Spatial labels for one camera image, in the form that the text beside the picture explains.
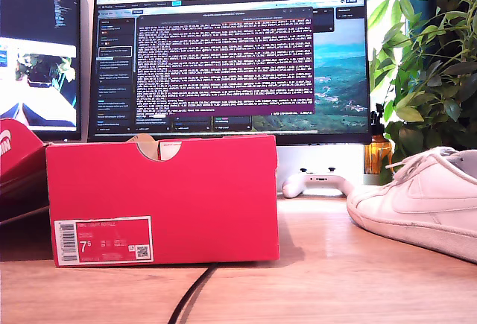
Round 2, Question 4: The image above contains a red cardboard shoebox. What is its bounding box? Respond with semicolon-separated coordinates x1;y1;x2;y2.
45;133;280;268

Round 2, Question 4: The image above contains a white leather sneaker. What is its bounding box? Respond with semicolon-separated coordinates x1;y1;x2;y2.
346;146;477;265

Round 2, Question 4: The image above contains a red shoebox lid white logo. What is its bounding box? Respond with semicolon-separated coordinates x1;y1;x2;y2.
0;117;49;224

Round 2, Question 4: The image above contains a white game controller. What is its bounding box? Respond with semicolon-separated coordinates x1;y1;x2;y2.
281;167;355;199

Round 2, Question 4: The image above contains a large black computer monitor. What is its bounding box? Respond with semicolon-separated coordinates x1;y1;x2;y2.
87;0;373;145

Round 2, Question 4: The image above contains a brown cardboard insert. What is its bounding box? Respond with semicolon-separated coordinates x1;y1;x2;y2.
125;133;159;162

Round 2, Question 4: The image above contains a pale green plant pot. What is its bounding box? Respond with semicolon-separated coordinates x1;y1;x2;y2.
363;173;388;187

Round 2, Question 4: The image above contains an amber pump bottle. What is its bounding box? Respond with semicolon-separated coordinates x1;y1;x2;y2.
364;102;393;175

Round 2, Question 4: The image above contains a green leafy houseplant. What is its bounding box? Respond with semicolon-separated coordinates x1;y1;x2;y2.
367;0;477;176

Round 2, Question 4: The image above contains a small black computer monitor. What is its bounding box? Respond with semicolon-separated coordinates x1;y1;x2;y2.
0;0;82;142

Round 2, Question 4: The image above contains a black table cable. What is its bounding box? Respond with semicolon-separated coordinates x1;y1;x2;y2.
167;263;219;324

